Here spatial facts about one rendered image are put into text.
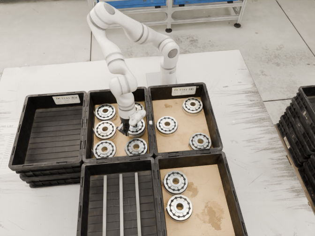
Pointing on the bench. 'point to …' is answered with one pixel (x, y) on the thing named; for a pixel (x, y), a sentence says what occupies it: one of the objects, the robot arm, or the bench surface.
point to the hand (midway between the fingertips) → (130, 129)
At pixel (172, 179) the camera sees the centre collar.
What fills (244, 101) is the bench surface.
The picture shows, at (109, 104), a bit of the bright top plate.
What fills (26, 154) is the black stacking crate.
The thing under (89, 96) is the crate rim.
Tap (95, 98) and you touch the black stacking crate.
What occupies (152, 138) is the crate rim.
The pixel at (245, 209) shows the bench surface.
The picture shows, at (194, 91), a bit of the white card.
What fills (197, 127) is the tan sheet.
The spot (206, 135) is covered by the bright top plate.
